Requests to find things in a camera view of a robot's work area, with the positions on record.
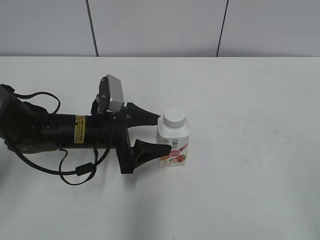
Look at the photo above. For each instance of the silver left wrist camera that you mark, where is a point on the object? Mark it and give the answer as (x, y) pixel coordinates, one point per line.
(110, 97)

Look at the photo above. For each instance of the white strawberry drink bottle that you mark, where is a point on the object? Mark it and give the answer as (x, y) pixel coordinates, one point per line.
(178, 139)

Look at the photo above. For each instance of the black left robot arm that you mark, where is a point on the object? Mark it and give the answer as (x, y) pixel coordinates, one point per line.
(30, 129)

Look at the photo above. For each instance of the white plastic bottle cap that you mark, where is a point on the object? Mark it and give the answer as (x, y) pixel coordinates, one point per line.
(174, 117)

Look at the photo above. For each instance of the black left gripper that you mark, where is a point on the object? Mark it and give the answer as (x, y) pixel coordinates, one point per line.
(110, 131)

